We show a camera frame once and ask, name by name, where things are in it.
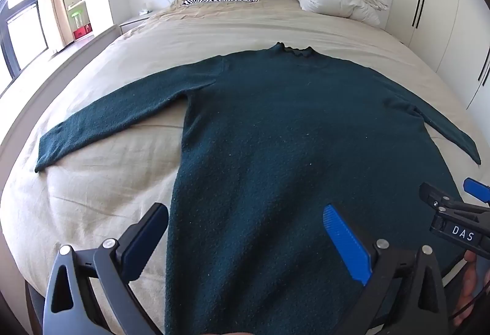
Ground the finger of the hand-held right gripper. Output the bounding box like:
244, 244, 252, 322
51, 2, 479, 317
463, 178, 490, 204
419, 183, 490, 223

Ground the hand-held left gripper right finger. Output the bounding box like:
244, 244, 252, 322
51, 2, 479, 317
322, 204, 449, 335

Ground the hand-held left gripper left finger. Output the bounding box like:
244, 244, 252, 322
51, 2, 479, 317
43, 202, 169, 335

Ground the dark green knit sweater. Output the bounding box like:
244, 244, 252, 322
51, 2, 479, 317
34, 42, 482, 335

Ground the person's right hand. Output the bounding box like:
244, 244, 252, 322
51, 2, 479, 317
457, 251, 479, 333

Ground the white wardrobe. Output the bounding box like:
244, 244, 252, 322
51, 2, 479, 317
386, 0, 490, 121

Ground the bed with beige sheet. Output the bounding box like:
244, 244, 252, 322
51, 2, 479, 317
0, 0, 490, 335

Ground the white nightstand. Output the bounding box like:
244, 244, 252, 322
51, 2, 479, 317
119, 9, 161, 35

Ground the green lidded clear container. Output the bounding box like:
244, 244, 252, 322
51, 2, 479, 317
70, 11, 83, 39

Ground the black framed window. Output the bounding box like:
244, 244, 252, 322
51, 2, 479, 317
0, 0, 49, 91

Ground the black cable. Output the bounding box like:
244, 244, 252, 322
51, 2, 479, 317
447, 287, 490, 325

